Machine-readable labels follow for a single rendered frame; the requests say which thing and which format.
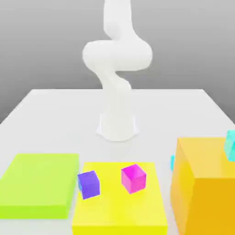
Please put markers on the large orange box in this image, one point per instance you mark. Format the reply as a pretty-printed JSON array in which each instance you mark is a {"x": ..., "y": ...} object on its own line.
[{"x": 207, "y": 192}]

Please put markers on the small magenta cube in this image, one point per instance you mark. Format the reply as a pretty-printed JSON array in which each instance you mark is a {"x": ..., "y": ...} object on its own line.
[{"x": 134, "y": 179}]

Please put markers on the large lime green box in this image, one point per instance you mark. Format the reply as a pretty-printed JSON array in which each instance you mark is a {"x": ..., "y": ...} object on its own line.
[{"x": 38, "y": 181}]

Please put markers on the small purple cube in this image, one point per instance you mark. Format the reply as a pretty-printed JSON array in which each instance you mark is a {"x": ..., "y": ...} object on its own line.
[{"x": 89, "y": 185}]

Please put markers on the large yellow box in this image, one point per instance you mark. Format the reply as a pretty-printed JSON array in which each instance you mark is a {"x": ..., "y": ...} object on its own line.
[{"x": 119, "y": 207}]

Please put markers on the small cyan cube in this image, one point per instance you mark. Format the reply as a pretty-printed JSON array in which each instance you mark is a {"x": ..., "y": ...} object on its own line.
[
  {"x": 172, "y": 162},
  {"x": 230, "y": 146}
]

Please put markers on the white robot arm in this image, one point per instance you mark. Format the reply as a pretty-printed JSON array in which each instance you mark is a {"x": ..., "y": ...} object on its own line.
[{"x": 117, "y": 55}]

